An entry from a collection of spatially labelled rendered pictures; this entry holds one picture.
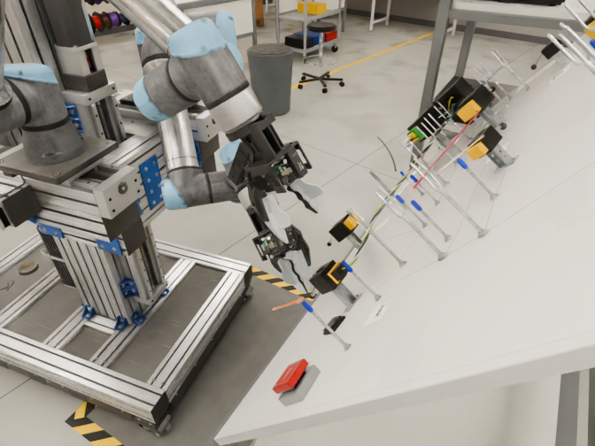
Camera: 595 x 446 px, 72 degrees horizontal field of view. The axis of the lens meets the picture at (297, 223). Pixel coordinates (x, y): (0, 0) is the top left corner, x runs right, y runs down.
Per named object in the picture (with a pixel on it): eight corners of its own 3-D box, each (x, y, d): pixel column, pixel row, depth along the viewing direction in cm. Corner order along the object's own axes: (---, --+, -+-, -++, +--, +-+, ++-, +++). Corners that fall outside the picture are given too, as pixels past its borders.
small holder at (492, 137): (532, 136, 74) (505, 108, 74) (511, 166, 70) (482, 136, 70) (512, 148, 78) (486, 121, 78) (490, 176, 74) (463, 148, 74)
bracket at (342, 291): (356, 296, 81) (338, 278, 81) (362, 294, 79) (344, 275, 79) (343, 312, 79) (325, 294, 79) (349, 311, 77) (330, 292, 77)
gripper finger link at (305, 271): (301, 296, 83) (281, 256, 85) (309, 291, 89) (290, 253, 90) (313, 289, 83) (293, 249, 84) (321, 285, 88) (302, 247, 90)
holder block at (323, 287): (334, 280, 82) (320, 265, 82) (347, 273, 77) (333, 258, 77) (322, 295, 80) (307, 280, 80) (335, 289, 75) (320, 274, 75)
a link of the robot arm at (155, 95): (188, 109, 76) (228, 86, 70) (147, 132, 68) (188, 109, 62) (164, 68, 74) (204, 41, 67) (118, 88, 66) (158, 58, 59)
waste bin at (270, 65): (248, 119, 421) (243, 55, 383) (252, 102, 458) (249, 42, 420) (293, 119, 421) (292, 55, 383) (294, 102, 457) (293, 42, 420)
